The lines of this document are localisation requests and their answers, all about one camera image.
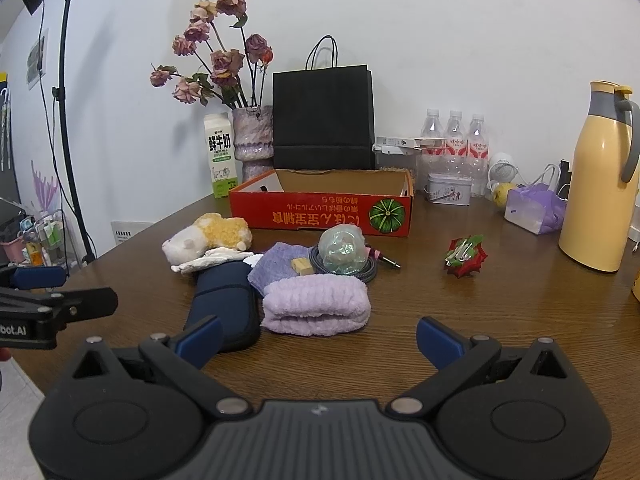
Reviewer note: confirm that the yellow thermos jug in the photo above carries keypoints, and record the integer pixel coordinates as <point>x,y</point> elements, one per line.
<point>605,180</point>

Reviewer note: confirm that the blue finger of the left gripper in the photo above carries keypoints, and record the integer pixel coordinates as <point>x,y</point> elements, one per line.
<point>32,277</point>

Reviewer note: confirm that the purple knitted drawstring bag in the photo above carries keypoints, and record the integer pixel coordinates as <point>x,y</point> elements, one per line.
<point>275,265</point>

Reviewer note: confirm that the lilac fluffy towel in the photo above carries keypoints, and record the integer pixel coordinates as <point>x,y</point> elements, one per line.
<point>322,305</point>

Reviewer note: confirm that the dried pink rose bouquet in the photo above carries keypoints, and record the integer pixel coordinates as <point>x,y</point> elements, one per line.
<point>235,77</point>

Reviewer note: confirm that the navy blue pouch case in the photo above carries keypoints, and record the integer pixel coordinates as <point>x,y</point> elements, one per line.
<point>225,292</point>

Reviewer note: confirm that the yellow green apple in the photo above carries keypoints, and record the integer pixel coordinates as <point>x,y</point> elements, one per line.
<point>500,193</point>

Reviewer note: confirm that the clear water bottle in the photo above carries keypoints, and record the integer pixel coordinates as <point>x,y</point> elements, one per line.
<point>429,157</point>
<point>478,150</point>
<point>456,144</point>

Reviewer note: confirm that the purple white gift bag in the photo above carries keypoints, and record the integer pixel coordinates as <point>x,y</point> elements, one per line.
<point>535,208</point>

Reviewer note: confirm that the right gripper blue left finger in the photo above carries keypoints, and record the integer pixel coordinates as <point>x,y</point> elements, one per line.
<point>178,361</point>

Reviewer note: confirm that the left clear water bottle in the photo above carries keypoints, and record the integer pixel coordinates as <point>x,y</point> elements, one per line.
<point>429,157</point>

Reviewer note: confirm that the iridescent clear plastic ball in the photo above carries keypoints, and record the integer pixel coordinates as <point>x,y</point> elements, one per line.
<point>342,249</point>

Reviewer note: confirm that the white cloth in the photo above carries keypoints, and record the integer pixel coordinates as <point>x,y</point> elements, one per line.
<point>213,257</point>

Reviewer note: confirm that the wire rack with items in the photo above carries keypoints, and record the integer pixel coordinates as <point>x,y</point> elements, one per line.
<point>38,239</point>

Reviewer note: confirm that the middle clear water bottle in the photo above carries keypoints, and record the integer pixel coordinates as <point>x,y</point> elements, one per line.
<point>456,144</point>

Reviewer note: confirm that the small white desk fan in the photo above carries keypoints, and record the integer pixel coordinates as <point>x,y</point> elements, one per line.
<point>502,168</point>

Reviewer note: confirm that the right clear water bottle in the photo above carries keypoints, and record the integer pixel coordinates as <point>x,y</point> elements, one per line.
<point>478,150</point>

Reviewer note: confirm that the black studio light stand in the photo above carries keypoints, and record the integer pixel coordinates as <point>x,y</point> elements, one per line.
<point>59,94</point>

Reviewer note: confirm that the flat white carton box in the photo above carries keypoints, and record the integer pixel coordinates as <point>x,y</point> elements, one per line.
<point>416,142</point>

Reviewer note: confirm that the clear plastic food container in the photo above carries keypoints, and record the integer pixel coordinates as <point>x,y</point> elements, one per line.
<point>389,157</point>

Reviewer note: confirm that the black paper shopping bag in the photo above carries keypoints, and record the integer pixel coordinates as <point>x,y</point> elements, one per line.
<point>323,118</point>

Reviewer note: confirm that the yellow white plush toy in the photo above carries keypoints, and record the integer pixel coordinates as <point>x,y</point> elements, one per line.
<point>209,231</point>

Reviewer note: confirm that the white green milk carton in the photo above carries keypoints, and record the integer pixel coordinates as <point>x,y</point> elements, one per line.
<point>220,154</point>

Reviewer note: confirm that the red green ribbon flower clip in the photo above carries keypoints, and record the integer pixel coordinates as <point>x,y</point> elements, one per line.
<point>465,255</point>

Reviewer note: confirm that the white wall socket plate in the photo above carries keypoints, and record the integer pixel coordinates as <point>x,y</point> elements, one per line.
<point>124,230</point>

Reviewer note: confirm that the small white tin box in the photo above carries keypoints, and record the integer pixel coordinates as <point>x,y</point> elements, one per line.
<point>448,189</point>

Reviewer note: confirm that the small beige soap block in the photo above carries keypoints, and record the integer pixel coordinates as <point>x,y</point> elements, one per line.
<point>302,266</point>

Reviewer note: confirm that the red cardboard pumpkin box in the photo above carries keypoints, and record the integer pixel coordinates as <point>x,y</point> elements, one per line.
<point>379,202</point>

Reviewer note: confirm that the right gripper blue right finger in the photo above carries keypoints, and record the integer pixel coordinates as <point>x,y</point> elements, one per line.
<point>460,363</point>

